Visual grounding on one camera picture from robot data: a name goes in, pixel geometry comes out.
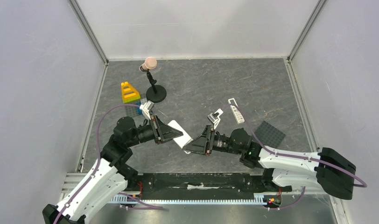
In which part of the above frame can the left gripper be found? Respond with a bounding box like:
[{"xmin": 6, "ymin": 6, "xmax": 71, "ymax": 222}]
[{"xmin": 127, "ymin": 114, "xmax": 183, "ymax": 147}]

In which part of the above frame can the white grey remote control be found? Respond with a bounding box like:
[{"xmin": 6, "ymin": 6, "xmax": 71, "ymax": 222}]
[{"xmin": 167, "ymin": 119, "xmax": 194, "ymax": 154}]

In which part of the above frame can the long white remote control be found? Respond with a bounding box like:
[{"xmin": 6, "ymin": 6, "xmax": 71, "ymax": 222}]
[{"xmin": 228, "ymin": 98, "xmax": 245, "ymax": 124}]

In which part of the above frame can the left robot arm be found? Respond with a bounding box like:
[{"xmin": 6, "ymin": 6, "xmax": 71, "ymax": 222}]
[{"xmin": 42, "ymin": 115, "xmax": 183, "ymax": 224}]

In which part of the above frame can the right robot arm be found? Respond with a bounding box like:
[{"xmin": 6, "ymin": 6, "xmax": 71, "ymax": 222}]
[{"xmin": 183, "ymin": 125, "xmax": 356, "ymax": 200}]

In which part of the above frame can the blue toy brick block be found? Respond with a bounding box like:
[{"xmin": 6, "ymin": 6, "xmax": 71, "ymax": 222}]
[{"xmin": 124, "ymin": 94, "xmax": 147, "ymax": 118}]

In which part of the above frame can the pink microphone on stand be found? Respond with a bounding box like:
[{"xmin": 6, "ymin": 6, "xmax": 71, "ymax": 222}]
[{"xmin": 139, "ymin": 57, "xmax": 167, "ymax": 103}]

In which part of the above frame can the yellow toy brick tower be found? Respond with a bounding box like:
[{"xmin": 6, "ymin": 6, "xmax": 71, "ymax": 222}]
[{"xmin": 121, "ymin": 82, "xmax": 141, "ymax": 104}]

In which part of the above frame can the dark studded baseplate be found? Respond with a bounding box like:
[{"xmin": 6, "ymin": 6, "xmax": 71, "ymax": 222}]
[{"xmin": 255, "ymin": 121, "xmax": 286, "ymax": 148}]

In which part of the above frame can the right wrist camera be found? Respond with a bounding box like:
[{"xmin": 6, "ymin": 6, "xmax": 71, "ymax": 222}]
[{"xmin": 207, "ymin": 108, "xmax": 224, "ymax": 130}]

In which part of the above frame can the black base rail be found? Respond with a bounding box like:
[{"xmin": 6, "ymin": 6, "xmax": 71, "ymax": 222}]
[{"xmin": 126, "ymin": 173, "xmax": 292, "ymax": 200}]

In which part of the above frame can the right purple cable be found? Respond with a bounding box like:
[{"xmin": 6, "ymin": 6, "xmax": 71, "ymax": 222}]
[{"xmin": 222, "ymin": 104, "xmax": 368, "ymax": 188}]

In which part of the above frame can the purple cable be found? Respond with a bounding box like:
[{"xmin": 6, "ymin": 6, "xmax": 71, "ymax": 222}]
[
  {"xmin": 52, "ymin": 104, "xmax": 142, "ymax": 224},
  {"xmin": 222, "ymin": 104, "xmax": 368, "ymax": 188}
]

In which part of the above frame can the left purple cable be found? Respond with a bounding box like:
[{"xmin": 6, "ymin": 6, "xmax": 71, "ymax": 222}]
[{"xmin": 52, "ymin": 104, "xmax": 142, "ymax": 224}]

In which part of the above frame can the white cable duct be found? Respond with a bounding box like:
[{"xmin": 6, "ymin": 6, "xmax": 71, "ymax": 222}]
[{"xmin": 109, "ymin": 191, "xmax": 281, "ymax": 205}]

